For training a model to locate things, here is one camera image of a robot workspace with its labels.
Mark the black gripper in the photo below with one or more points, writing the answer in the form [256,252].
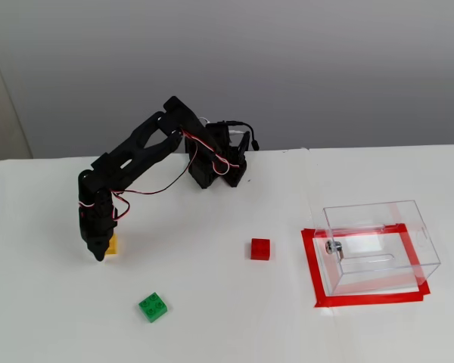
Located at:
[95,235]

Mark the yellow lego brick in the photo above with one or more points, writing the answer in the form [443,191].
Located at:
[114,246]

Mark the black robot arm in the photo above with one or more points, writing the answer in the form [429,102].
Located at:
[136,151]

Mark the green lego brick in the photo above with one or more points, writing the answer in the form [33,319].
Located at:
[153,307]

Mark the red lego brick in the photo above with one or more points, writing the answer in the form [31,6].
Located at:
[259,249]

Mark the transparent acrylic box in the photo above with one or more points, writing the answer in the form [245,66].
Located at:
[378,249]

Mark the silver cam lock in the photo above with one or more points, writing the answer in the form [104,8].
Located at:
[333,247]

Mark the red tape frame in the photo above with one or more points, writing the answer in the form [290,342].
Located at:
[363,300]

